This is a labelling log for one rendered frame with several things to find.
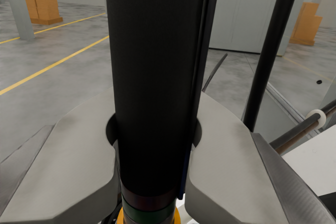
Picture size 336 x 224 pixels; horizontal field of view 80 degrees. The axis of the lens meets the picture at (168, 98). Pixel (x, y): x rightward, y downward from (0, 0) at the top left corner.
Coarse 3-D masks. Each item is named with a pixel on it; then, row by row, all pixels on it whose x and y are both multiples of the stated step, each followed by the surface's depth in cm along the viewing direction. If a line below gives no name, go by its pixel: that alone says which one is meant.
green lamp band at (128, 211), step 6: (174, 198) 11; (126, 204) 11; (174, 204) 12; (126, 210) 11; (132, 210) 11; (138, 210) 11; (156, 210) 11; (162, 210) 11; (168, 210) 11; (132, 216) 11; (138, 216) 11; (144, 216) 11; (150, 216) 11; (156, 216) 11; (162, 216) 11; (138, 222) 11; (144, 222) 11; (150, 222) 11; (156, 222) 11
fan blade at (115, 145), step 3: (114, 144) 61; (117, 144) 55; (114, 147) 60; (117, 147) 54; (117, 150) 54; (117, 153) 53; (117, 156) 53; (117, 159) 53; (117, 162) 52; (117, 165) 51; (117, 168) 52; (117, 171) 51; (117, 174) 51; (120, 186) 49; (120, 189) 49; (117, 192) 55
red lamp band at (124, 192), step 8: (120, 176) 11; (120, 184) 11; (176, 184) 11; (128, 192) 10; (168, 192) 10; (176, 192) 11; (128, 200) 11; (136, 200) 10; (144, 200) 10; (152, 200) 10; (160, 200) 10; (168, 200) 11; (144, 208) 10; (152, 208) 10
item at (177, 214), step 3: (120, 210) 14; (177, 210) 14; (120, 213) 14; (177, 213) 14; (120, 216) 14; (174, 216) 14; (177, 216) 14; (117, 219) 14; (120, 219) 14; (174, 219) 14; (177, 219) 14; (117, 222) 13; (120, 222) 13; (174, 222) 13; (177, 222) 14
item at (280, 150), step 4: (332, 108) 34; (328, 112) 33; (332, 112) 34; (328, 116) 33; (316, 120) 31; (312, 124) 30; (316, 124) 30; (308, 128) 29; (312, 128) 30; (300, 132) 28; (304, 132) 28; (308, 132) 29; (296, 136) 27; (300, 136) 28; (292, 140) 26; (296, 140) 27; (284, 144) 26; (288, 144) 26; (292, 144) 27; (280, 148) 25; (284, 148) 25; (280, 152) 25
